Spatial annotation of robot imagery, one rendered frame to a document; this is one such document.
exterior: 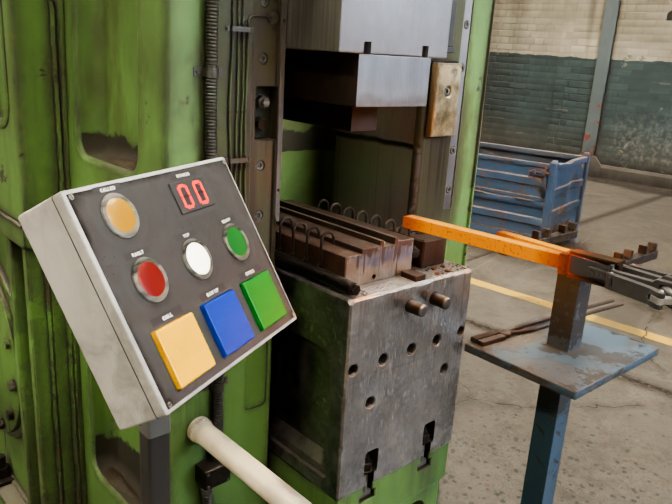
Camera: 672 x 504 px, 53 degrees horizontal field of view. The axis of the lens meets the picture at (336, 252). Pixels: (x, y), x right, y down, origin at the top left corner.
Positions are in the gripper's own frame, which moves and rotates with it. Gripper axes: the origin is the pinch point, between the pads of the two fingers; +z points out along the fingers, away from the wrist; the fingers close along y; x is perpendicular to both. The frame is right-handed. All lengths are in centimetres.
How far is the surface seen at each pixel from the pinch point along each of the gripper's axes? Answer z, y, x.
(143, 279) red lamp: 24, -65, 3
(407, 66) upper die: 44, 1, 28
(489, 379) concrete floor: 103, 140, -107
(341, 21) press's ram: 45, -17, 35
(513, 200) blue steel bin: 220, 326, -69
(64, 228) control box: 27, -73, 9
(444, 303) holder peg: 33.9, 7.7, -19.2
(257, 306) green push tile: 26, -46, -6
